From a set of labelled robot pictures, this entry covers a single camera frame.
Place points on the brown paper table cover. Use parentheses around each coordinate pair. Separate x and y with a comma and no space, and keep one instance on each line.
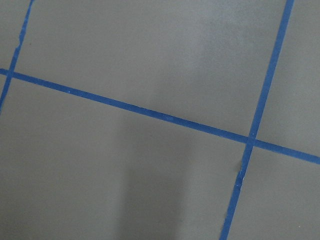
(159,119)

